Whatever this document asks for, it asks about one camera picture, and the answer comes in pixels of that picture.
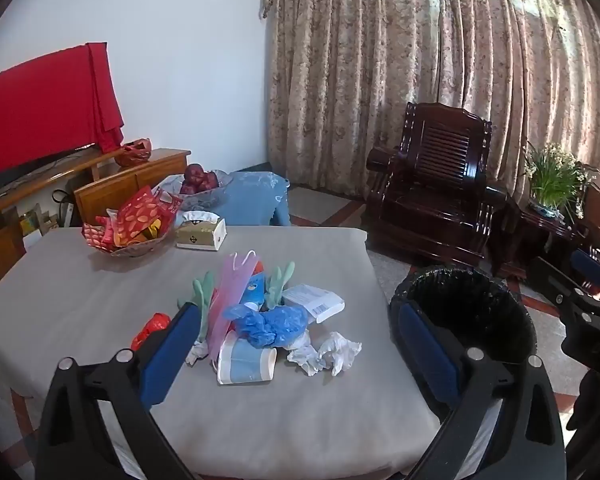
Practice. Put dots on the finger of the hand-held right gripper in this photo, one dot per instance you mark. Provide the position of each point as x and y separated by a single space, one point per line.
590 267
555 280

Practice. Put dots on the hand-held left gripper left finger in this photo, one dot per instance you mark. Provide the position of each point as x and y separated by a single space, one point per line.
172 345

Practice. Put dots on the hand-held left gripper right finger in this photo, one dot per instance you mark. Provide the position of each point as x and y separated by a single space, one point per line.
427 350

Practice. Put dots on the red plastic bag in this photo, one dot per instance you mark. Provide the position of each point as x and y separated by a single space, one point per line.
152 327

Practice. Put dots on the bin with black liner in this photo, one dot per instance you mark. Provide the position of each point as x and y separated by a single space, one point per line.
470 305

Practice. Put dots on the blue white paper cup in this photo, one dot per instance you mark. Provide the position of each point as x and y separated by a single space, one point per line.
245 360

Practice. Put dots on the pink plastic bag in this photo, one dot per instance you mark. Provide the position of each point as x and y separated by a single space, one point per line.
227 290

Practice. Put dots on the blue toothpaste tube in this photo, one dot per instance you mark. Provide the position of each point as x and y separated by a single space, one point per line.
252 290

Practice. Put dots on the blue plastic bag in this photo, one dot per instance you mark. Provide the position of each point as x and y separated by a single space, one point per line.
275 325

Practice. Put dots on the orange plastic bag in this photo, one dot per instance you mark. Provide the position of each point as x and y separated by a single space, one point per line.
259 265

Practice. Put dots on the white cardboard box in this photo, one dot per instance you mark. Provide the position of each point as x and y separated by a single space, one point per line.
312 300

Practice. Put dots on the person's right forearm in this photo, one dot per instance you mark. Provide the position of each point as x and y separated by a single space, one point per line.
597 425

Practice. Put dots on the dark wooden side table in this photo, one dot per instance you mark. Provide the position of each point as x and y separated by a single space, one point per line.
525 235

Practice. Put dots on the potted narcissus plant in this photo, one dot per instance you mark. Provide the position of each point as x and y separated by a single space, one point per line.
552 180

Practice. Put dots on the woven snack basket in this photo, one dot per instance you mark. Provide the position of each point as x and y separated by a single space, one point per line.
135 251

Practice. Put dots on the grey tablecloth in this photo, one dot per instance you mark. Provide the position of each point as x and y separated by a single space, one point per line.
80 300

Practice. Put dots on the cream tissue box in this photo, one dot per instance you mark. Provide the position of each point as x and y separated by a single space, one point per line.
200 235

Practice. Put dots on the glass fruit bowl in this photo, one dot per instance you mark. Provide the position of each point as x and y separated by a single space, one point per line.
202 200

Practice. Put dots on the bag of red apples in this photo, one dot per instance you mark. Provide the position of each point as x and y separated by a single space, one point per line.
197 180

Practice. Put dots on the wooden television cabinet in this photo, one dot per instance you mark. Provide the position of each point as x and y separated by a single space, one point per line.
130 180

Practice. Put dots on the red woven basket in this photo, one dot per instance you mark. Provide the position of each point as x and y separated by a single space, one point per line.
132 152

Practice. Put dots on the black television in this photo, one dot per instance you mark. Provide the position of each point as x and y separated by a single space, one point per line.
10 180

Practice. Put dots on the red cloth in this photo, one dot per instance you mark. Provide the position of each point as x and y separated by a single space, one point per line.
40 105

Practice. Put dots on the floral beige curtain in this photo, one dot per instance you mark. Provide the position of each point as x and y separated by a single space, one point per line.
355 60

